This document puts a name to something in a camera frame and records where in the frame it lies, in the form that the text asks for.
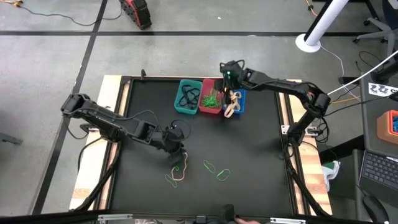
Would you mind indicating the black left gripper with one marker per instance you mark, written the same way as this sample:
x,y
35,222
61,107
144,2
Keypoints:
x,y
174,149

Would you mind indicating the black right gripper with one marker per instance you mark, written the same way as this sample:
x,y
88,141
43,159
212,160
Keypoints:
x,y
230,86

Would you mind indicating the tan rubber band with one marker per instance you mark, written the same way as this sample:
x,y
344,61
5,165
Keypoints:
x,y
185,166
233,105
226,113
239,96
234,97

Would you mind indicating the green rubber band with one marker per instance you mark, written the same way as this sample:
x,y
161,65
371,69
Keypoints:
x,y
217,179
209,103
205,162
205,100
175,186
177,169
214,98
217,102

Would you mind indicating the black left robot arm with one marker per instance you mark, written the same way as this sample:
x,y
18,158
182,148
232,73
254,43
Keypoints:
x,y
102,119

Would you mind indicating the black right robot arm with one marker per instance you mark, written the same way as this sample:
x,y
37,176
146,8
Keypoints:
x,y
280,84

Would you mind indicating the blue plastic basket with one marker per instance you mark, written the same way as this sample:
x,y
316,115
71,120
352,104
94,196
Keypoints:
x,y
241,109

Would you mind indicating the red plastic basket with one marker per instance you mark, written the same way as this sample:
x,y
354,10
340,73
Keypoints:
x,y
206,85

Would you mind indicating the teal plastic basket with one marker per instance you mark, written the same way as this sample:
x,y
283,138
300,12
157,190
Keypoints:
x,y
178,107

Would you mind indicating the black box-shaped object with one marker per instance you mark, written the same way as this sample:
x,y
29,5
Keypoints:
x,y
228,213

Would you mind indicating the black clamp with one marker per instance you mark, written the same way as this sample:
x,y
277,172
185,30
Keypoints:
x,y
143,74

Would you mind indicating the person's hand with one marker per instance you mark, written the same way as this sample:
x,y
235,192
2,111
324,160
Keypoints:
x,y
247,221

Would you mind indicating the white pole with round base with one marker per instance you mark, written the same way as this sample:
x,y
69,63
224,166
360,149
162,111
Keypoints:
x,y
323,21

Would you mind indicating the red and black tool case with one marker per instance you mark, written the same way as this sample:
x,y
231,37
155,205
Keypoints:
x,y
136,14

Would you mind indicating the white and green bag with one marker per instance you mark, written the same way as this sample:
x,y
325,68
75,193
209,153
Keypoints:
x,y
329,174

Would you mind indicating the black side desk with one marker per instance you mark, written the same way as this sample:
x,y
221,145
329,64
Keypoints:
x,y
370,124

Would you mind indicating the white paper with black print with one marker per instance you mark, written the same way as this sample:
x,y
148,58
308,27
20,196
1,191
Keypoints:
x,y
382,89

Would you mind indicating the orange plastic bin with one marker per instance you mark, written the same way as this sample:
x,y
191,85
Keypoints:
x,y
384,127

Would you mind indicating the black stand base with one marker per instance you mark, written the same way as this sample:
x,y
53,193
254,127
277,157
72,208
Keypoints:
x,y
385,73

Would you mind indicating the laptop keyboard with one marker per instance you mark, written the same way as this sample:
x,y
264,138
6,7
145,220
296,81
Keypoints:
x,y
379,169

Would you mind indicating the grey office chair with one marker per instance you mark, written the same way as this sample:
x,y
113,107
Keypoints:
x,y
384,31

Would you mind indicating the blue plastic item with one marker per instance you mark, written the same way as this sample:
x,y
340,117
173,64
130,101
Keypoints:
x,y
395,124

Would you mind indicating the grey furniture leg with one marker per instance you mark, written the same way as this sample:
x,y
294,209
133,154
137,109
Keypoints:
x,y
9,138

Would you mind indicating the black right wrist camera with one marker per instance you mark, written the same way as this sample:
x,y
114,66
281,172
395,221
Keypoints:
x,y
230,70

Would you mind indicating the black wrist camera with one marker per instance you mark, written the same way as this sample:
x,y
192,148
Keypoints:
x,y
174,133
230,70

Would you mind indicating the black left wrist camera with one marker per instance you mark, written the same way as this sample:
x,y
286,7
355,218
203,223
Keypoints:
x,y
174,133

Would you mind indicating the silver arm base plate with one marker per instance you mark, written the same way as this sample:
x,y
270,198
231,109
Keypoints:
x,y
285,129

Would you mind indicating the silver metal bracket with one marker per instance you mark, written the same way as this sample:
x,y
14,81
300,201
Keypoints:
x,y
115,217
287,221

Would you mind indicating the black frame beam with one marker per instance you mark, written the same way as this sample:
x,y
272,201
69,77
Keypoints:
x,y
46,219

